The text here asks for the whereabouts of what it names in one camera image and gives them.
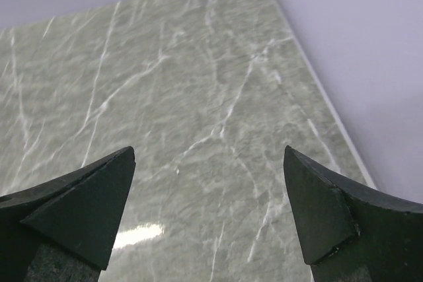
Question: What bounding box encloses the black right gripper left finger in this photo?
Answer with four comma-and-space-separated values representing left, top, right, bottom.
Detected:
1, 147, 135, 281

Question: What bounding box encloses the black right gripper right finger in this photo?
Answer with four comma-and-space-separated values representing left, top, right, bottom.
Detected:
284, 146, 422, 281

